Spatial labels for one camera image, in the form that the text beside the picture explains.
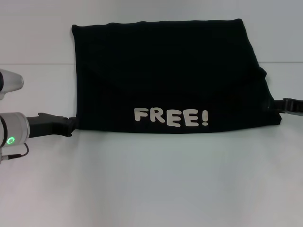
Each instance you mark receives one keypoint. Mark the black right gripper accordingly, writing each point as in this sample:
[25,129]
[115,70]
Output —
[294,106]

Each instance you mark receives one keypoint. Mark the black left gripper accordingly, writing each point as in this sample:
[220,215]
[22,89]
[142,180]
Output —
[47,125]

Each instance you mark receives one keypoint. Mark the black t-shirt with beige print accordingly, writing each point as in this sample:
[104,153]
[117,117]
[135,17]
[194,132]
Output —
[165,71]

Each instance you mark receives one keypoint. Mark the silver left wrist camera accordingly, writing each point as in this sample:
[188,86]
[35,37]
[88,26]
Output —
[10,81]

